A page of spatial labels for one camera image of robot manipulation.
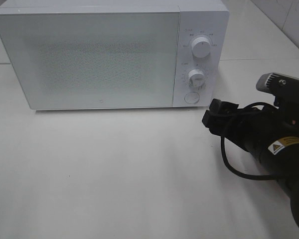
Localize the round white door button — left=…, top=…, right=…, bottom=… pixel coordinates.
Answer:
left=184, top=92, right=200, bottom=104

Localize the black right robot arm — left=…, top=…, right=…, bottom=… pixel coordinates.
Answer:
left=202, top=99, right=299, bottom=228

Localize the lower white timer knob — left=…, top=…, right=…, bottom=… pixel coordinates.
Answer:
left=188, top=69, right=206, bottom=88

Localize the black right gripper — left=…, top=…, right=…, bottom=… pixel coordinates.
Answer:
left=202, top=99, right=293, bottom=159

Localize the white microwave door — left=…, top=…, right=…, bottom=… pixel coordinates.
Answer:
left=0, top=12, right=179, bottom=110

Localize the white microwave oven body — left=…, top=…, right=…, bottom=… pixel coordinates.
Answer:
left=0, top=0, right=229, bottom=110

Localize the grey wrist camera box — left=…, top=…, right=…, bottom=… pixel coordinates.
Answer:
left=256, top=72, right=299, bottom=103

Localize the upper white power knob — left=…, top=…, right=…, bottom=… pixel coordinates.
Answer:
left=191, top=36, right=211, bottom=58

